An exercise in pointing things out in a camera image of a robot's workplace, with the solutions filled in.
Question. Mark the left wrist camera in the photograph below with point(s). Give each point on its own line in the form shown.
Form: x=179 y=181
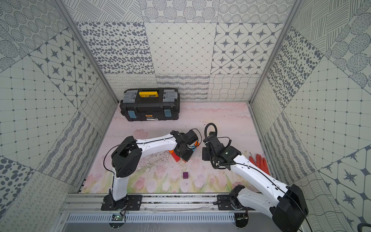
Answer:
x=191 y=137

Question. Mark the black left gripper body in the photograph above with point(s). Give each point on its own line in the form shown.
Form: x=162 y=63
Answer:
x=185 y=151

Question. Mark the red work glove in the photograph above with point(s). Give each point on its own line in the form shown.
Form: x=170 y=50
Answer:
x=260 y=162

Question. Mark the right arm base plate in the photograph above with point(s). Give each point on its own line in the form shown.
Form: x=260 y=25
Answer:
x=223 y=202

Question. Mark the red block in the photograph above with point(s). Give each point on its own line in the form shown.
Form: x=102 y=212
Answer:
x=175 y=157

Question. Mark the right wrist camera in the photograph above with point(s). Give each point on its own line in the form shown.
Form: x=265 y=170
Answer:
x=213 y=142

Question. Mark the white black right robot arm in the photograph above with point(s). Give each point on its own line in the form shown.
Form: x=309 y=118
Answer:
x=284 y=204

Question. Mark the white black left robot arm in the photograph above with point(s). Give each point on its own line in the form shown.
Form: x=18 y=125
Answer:
x=126 y=157

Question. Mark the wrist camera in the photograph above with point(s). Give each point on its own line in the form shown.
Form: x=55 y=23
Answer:
x=191 y=137
x=213 y=142

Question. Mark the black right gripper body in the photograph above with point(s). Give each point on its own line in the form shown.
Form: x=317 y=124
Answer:
x=207 y=155

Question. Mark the black plastic toolbox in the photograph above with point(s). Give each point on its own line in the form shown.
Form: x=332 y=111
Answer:
x=153 y=104

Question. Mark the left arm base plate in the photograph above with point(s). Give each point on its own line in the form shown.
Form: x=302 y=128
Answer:
x=130 y=203

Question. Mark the aluminium rail frame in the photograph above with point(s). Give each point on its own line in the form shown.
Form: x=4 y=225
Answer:
x=174 y=203

